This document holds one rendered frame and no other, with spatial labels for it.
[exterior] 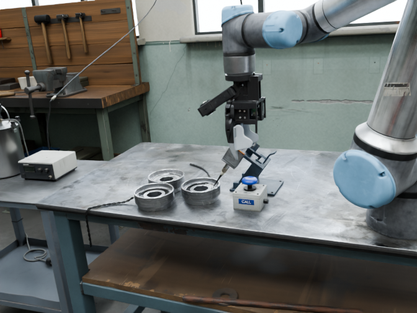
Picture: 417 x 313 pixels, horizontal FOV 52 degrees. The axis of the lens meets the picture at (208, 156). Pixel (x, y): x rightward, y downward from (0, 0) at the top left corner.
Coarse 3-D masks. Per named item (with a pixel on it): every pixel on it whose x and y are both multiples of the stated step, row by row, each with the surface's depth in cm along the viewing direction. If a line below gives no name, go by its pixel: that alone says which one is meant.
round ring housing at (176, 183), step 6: (150, 174) 124; (156, 174) 126; (162, 174) 127; (168, 174) 127; (174, 174) 126; (180, 174) 126; (150, 180) 120; (156, 180) 122; (162, 180) 125; (168, 180) 125; (174, 180) 118; (180, 180) 120; (174, 186) 119; (180, 186) 120; (174, 192) 120
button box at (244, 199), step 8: (240, 184) 111; (256, 184) 110; (264, 184) 110; (240, 192) 106; (248, 192) 106; (256, 192) 106; (264, 192) 108; (240, 200) 106; (248, 200) 105; (256, 200) 104; (264, 200) 107; (240, 208) 107; (248, 208) 106; (256, 208) 105
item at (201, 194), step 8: (184, 184) 116; (200, 184) 117; (216, 184) 116; (184, 192) 111; (192, 192) 110; (200, 192) 109; (208, 192) 110; (216, 192) 111; (192, 200) 110; (200, 200) 110; (208, 200) 110; (216, 200) 113
